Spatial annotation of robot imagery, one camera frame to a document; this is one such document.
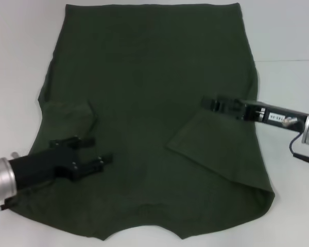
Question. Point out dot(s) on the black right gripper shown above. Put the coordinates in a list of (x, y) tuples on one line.
[(262, 113)]

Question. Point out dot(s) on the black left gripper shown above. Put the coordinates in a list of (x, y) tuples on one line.
[(46, 164)]

